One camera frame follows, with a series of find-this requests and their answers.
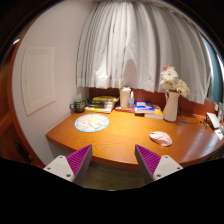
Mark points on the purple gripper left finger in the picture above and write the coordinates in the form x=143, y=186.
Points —
x=72, y=167

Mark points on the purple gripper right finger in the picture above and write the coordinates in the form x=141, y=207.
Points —
x=154, y=167

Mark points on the round blue mouse pad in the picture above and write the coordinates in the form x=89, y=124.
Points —
x=91, y=123

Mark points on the yellow book under blue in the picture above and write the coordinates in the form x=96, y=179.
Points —
x=157, y=114

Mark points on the white ceramic vase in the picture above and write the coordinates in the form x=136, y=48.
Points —
x=171, y=107

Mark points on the blue and white book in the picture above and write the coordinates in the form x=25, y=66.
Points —
x=144, y=107

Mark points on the dark green mug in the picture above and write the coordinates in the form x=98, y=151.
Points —
x=78, y=106

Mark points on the small clear sanitizer bottle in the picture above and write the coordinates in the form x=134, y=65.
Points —
x=131, y=100

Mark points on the stack of dark books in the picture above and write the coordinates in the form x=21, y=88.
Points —
x=101, y=104

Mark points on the white charger device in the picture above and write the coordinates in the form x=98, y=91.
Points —
x=213, y=120

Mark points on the white plastic container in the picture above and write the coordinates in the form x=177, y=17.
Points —
x=124, y=96

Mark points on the white artificial flowers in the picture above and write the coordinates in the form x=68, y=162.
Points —
x=171, y=82

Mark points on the white pleated curtain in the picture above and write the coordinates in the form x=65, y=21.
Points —
x=127, y=43

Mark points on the white wall panel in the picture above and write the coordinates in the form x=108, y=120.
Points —
x=38, y=89

